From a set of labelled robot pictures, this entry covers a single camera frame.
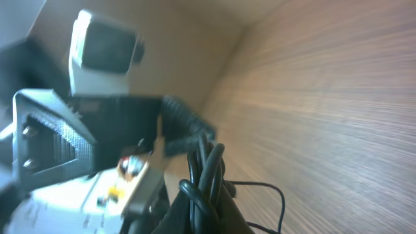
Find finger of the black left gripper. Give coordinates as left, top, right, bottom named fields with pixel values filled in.
left=12, top=89, right=96, bottom=192
left=161, top=96, right=216, bottom=156

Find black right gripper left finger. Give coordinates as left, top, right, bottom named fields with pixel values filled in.
left=151, top=190, right=194, bottom=234

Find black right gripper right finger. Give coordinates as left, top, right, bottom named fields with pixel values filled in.
left=220, top=185, right=254, bottom=234

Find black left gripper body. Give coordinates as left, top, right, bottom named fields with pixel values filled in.
left=68, top=96, right=161, bottom=172

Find black cable bundle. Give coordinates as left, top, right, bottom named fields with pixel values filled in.
left=177, top=133, right=287, bottom=234

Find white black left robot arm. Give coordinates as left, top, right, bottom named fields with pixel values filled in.
left=1, top=40, right=216, bottom=191

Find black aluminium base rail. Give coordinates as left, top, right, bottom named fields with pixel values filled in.
left=0, top=155, right=170, bottom=234

